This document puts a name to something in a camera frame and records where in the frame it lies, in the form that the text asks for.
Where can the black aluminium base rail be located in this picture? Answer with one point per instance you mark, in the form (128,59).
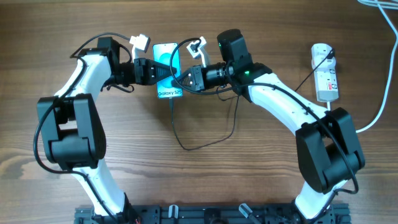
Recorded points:
(268,213)

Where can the turquoise Galaxy S25 smartphone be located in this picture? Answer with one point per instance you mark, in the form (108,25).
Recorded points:
(162,54)

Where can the white power strip socket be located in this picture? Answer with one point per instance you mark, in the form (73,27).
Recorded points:
(326,85)

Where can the white USB charger adapter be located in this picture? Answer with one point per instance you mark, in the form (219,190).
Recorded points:
(323,56)

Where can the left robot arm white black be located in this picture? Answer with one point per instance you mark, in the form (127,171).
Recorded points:
(70,138)

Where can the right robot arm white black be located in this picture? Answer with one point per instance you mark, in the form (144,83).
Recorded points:
(328,149)

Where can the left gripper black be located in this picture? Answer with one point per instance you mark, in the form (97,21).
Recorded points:
(146,76)

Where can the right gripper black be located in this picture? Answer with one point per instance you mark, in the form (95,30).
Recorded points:
(197,79)

